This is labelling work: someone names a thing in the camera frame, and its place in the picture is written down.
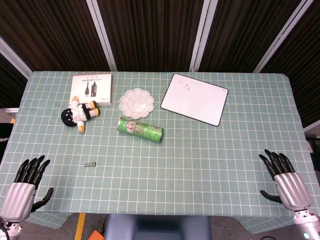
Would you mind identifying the yellow floor tape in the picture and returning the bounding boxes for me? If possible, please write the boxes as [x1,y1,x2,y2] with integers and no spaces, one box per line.
[74,212,87,240]

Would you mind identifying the green cylindrical chip can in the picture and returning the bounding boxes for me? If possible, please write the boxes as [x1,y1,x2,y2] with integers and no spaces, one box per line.
[117,116,165,143]

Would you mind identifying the white product box with cable print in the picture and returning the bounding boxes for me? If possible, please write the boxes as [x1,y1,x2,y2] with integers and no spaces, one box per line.
[69,72,113,106]

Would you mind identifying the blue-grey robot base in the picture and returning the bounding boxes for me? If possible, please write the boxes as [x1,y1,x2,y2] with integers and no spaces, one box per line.
[103,213,213,240]

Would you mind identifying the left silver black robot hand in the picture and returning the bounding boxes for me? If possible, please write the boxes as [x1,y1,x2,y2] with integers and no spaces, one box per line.
[0,155,55,223]

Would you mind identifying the dark slatted partition panel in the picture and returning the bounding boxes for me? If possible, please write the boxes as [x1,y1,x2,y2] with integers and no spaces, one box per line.
[259,4,320,130]
[198,0,307,73]
[96,0,205,72]
[0,53,28,110]
[0,0,112,72]

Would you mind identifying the orange box on floor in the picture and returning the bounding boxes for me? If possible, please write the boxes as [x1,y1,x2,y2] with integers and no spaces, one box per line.
[87,229,105,240]

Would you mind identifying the green checkered tablecloth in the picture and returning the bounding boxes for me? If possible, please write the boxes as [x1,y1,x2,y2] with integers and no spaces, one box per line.
[0,71,320,230]

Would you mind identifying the white flower-shaped paint palette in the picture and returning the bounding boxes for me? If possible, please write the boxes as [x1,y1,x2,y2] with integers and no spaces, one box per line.
[118,87,155,120]

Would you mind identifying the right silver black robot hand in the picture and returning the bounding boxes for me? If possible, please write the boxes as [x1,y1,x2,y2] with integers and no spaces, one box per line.
[258,149,313,212]

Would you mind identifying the black and white plush doll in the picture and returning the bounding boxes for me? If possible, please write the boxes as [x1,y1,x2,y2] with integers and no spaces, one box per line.
[60,95,101,134]

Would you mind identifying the white board with black rim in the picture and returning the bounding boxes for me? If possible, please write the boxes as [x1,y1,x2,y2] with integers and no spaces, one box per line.
[160,73,229,127]

